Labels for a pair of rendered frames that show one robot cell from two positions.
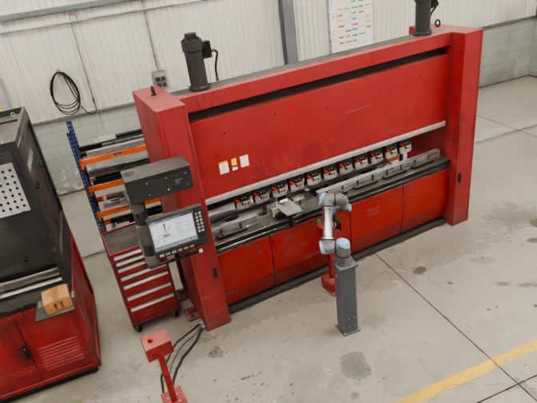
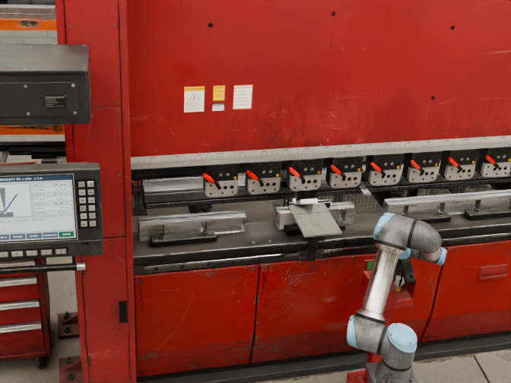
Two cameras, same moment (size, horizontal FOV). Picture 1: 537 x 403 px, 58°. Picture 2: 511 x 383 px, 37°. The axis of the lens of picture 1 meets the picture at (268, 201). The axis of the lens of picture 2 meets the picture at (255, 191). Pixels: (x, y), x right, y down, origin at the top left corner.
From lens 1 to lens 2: 1.38 m
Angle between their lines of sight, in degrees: 7
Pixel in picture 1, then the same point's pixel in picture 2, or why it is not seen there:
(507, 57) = not seen: outside the picture
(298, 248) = (315, 305)
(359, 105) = not seen: outside the picture
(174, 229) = (26, 205)
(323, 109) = (444, 31)
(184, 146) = (106, 29)
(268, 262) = (244, 317)
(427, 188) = not seen: outside the picture
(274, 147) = (315, 85)
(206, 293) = (96, 346)
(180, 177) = (61, 94)
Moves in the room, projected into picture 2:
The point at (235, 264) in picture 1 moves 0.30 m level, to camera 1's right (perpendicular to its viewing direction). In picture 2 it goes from (173, 303) to (236, 313)
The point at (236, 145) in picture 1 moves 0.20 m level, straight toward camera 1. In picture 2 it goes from (233, 60) to (226, 77)
